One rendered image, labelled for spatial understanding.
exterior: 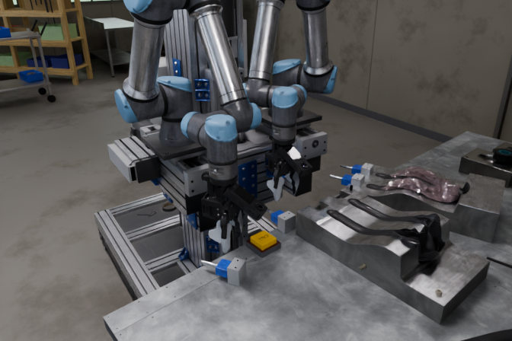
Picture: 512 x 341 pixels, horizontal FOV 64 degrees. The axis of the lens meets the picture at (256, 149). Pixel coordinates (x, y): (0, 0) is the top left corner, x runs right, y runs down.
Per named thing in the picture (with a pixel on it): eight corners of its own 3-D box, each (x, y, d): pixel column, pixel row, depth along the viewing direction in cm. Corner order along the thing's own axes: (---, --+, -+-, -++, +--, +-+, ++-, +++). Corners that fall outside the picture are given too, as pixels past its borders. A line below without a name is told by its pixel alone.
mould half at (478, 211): (343, 201, 156) (345, 175, 152) (366, 174, 176) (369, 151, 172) (491, 243, 131) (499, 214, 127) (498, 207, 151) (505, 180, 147)
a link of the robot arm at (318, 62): (305, 78, 177) (291, -46, 136) (340, 81, 173) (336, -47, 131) (298, 98, 171) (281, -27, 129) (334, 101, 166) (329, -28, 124)
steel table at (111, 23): (120, 57, 851) (113, 12, 815) (150, 72, 720) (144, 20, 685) (86, 61, 816) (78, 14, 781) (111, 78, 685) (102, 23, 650)
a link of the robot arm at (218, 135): (223, 110, 105) (243, 118, 98) (225, 150, 109) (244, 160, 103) (196, 116, 100) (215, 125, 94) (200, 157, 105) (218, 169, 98)
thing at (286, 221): (259, 217, 146) (259, 204, 144) (270, 212, 149) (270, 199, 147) (284, 234, 137) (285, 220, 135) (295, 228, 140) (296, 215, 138)
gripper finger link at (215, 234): (209, 248, 111) (212, 215, 110) (229, 253, 109) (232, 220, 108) (204, 252, 109) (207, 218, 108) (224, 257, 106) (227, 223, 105)
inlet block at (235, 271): (198, 274, 119) (196, 259, 117) (206, 263, 123) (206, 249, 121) (238, 286, 114) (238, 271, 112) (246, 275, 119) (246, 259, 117)
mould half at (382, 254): (296, 234, 137) (296, 199, 131) (345, 207, 152) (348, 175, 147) (440, 324, 101) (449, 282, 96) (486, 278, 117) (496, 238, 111)
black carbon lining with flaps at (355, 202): (322, 218, 133) (324, 192, 129) (353, 201, 143) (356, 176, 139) (422, 272, 109) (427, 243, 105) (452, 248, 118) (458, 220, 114)
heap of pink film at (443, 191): (378, 192, 151) (380, 173, 147) (392, 173, 164) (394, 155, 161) (454, 211, 138) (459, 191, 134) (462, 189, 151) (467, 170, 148)
